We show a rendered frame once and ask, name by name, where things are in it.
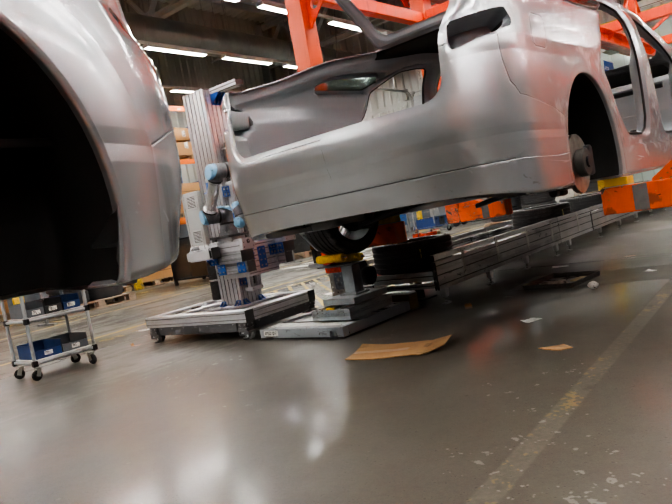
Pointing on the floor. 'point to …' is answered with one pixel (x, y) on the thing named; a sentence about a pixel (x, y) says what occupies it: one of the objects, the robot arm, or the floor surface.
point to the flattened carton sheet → (397, 349)
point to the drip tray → (563, 279)
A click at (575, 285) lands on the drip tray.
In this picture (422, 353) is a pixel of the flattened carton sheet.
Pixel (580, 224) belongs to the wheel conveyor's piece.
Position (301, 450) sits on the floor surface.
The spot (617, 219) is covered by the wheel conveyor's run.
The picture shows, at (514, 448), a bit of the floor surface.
